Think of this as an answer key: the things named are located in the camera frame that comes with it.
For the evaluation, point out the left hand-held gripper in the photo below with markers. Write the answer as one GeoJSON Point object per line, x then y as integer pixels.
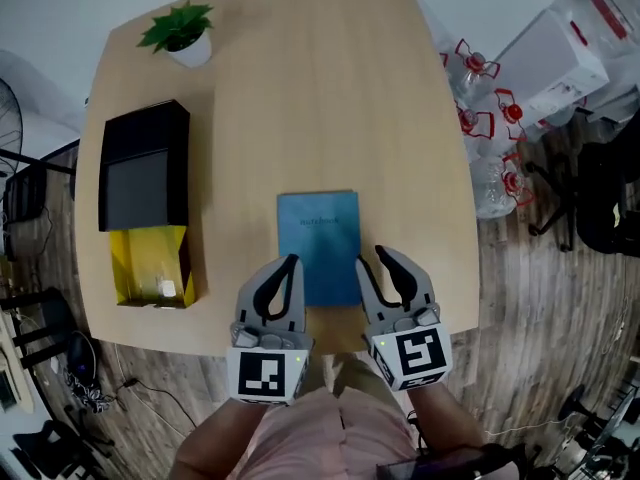
{"type": "Point", "coordinates": [260, 373]}

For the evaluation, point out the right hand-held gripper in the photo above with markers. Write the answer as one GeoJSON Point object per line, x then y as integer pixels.
{"type": "Point", "coordinates": [417, 353]}

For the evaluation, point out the blue notebook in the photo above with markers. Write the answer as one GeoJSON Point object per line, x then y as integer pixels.
{"type": "Point", "coordinates": [320, 248]}

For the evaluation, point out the black and yellow tray box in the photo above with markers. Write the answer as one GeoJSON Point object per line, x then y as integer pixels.
{"type": "Point", "coordinates": [145, 183]}

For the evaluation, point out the person's right forearm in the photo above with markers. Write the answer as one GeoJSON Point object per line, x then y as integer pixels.
{"type": "Point", "coordinates": [445, 418]}

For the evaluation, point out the person's left forearm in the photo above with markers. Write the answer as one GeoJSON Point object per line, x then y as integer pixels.
{"type": "Point", "coordinates": [220, 443]}

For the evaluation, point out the black office chair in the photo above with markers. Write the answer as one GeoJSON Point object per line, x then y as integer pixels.
{"type": "Point", "coordinates": [600, 203]}
{"type": "Point", "coordinates": [55, 443]}

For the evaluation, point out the person's khaki trousers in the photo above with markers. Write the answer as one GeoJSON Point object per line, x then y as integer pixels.
{"type": "Point", "coordinates": [345, 368]}

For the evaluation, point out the person's pink shirt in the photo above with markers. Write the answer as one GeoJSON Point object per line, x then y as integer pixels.
{"type": "Point", "coordinates": [320, 443]}

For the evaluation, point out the black rounded floor device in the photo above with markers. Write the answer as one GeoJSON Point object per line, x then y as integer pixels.
{"type": "Point", "coordinates": [81, 355]}

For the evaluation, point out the black round stand base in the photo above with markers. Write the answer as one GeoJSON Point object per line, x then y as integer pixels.
{"type": "Point", "coordinates": [570, 403]}

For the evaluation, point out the black flat floor rack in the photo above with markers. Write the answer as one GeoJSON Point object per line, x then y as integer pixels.
{"type": "Point", "coordinates": [25, 195]}

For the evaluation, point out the side desk with black legs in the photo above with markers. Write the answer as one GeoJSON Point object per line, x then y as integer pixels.
{"type": "Point", "coordinates": [10, 368]}

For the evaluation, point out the green plant in white pot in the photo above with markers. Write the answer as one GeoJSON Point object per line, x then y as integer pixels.
{"type": "Point", "coordinates": [185, 33]}

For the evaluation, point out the black standing fan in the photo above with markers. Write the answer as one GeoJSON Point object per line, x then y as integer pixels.
{"type": "Point", "coordinates": [7, 118]}

